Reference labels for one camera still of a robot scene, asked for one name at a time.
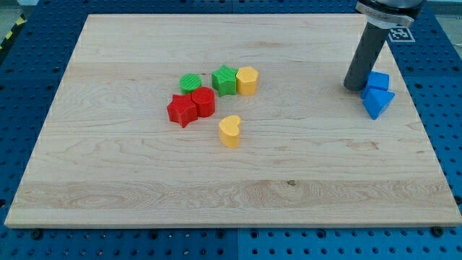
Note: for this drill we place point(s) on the robot arm flange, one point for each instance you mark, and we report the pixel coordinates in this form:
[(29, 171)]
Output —
[(386, 14)]

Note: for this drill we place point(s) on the yellow heart block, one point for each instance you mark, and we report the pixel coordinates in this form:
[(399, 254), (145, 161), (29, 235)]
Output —
[(229, 131)]

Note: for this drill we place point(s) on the yellow hexagon block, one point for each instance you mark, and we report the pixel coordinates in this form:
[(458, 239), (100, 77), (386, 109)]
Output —
[(247, 80)]

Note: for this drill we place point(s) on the wooden board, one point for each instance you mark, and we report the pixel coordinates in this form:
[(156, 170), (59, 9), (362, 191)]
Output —
[(309, 155)]

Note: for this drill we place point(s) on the red cylinder block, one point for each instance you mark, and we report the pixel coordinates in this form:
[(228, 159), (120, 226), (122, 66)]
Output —
[(204, 98)]

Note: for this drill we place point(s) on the green star block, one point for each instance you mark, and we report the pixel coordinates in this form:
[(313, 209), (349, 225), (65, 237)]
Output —
[(224, 81)]

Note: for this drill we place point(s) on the red star block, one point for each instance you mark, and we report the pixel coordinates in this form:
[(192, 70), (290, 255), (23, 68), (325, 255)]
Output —
[(182, 110)]

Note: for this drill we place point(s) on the green cylinder block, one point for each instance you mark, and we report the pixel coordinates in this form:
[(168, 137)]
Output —
[(189, 82)]

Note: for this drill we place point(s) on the blue triangle block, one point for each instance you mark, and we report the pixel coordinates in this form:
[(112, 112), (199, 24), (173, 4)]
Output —
[(377, 101)]

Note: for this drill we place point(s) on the blue cube block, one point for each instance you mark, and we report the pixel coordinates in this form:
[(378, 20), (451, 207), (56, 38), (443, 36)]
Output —
[(376, 80)]

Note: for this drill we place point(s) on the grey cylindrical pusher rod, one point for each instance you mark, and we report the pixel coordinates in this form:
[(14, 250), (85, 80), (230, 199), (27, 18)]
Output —
[(365, 56)]

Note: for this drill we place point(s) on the black white fiducial tag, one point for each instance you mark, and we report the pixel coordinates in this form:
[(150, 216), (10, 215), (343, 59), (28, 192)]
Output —
[(400, 35)]

